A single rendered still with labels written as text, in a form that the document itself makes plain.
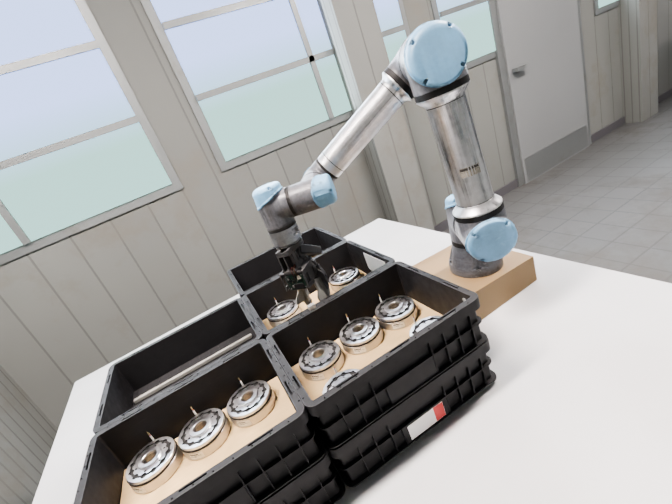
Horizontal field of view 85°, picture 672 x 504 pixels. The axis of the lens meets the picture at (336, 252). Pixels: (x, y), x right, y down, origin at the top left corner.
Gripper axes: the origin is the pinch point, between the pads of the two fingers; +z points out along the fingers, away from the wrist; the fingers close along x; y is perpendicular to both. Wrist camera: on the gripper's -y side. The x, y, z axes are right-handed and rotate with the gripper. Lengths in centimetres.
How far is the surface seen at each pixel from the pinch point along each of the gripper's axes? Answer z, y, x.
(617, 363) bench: 19, 9, 66
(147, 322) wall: 37, -62, -164
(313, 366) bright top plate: 2.7, 22.8, 6.0
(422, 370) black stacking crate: 3.2, 24.9, 30.9
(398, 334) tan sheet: 5.5, 10.6, 23.2
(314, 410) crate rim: -3.5, 40.1, 15.6
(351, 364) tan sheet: 5.5, 19.7, 13.5
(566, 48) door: -13, -362, 133
